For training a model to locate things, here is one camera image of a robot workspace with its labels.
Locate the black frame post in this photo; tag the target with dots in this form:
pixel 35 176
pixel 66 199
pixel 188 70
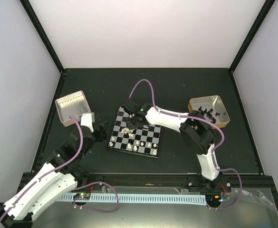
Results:
pixel 41 32
pixel 265 9

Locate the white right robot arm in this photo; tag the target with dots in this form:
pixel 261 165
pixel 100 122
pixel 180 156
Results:
pixel 197 134

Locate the light blue slotted cable duct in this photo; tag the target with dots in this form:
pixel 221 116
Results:
pixel 134 198

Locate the pile of black chess pieces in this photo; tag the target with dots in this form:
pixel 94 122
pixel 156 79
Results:
pixel 210 114

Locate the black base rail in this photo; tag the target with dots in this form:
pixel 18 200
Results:
pixel 192 181

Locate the black and white chessboard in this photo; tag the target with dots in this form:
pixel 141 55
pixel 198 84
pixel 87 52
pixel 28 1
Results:
pixel 143 141

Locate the gold metal tin tray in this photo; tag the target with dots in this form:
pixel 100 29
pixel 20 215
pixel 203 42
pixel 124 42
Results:
pixel 215 102

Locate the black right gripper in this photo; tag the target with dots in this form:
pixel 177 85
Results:
pixel 131 126

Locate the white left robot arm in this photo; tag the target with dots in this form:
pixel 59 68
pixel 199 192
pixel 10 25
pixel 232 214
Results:
pixel 60 174

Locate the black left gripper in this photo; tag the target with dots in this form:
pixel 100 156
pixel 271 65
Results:
pixel 101 132

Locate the pile of white chess pieces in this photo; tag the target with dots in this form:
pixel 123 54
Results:
pixel 127 133

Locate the pink metal tin box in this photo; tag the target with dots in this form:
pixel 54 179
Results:
pixel 74 104

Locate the black frame post right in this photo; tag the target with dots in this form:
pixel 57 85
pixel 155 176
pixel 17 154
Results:
pixel 265 9

